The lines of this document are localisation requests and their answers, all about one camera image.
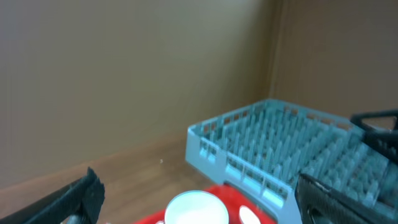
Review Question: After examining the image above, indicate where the white plastic spoon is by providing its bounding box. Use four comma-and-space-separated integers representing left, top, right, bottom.
239, 205, 261, 224

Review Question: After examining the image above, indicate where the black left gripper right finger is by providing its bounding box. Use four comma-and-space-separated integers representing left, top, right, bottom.
295, 174, 392, 224

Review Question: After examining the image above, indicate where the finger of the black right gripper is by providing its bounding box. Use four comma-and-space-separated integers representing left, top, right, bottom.
350, 109, 397, 162

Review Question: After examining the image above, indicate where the light blue bowl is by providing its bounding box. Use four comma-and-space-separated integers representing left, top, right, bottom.
164, 190, 229, 224

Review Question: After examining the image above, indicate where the red plastic tray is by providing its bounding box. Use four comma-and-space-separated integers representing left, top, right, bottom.
136, 185, 277, 224

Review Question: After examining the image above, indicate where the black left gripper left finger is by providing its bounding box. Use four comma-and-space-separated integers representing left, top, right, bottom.
1, 167, 105, 224

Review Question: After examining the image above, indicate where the grey dishwasher rack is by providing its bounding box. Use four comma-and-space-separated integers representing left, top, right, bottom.
185, 99, 397, 223

